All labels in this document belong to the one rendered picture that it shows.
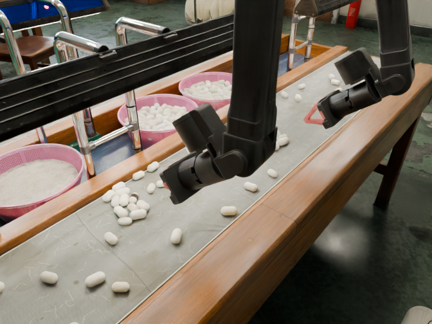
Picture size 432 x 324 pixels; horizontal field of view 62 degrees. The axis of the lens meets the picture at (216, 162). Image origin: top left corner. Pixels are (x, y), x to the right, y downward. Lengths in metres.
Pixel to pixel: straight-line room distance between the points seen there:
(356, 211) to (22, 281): 1.66
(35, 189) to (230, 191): 0.49
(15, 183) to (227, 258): 0.61
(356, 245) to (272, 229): 1.14
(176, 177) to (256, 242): 0.22
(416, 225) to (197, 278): 1.58
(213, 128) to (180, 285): 0.29
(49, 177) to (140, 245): 0.37
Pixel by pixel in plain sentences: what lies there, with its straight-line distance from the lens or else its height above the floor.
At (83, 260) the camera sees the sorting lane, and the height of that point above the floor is 0.74.
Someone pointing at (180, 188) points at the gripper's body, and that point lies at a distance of 0.65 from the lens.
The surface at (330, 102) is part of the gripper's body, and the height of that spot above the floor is 0.93.
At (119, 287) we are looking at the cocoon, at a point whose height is 0.76.
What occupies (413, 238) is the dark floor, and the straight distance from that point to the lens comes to 2.04.
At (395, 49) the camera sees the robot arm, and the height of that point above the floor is 1.08.
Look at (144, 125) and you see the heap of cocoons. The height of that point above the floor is 0.74.
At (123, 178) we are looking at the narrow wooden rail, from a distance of 0.94.
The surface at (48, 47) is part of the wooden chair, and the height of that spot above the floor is 0.46.
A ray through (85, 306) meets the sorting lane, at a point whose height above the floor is 0.74.
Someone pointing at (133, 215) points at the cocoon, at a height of 0.76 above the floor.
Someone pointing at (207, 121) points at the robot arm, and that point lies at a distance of 0.56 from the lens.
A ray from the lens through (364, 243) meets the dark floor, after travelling 1.91.
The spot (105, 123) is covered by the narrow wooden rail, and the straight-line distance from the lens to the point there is 1.27.
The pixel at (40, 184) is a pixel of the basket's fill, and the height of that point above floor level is 0.73.
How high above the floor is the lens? 1.32
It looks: 35 degrees down
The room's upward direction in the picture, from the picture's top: straight up
